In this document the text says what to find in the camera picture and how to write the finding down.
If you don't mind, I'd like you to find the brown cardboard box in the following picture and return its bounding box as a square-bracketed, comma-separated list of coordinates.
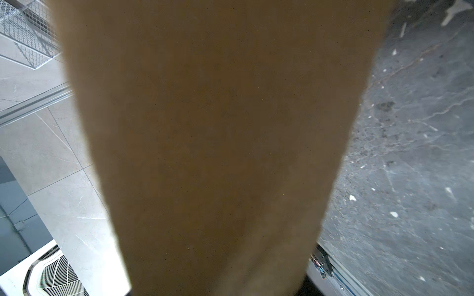
[49, 1, 394, 296]

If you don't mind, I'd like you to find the white floor fan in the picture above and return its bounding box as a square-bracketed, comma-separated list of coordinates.
[0, 238, 132, 296]

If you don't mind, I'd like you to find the aluminium mounting rail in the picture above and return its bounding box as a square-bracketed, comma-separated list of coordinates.
[306, 244, 374, 296]

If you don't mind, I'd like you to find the white wire mesh basket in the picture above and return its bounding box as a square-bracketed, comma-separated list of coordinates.
[1, 1, 61, 70]

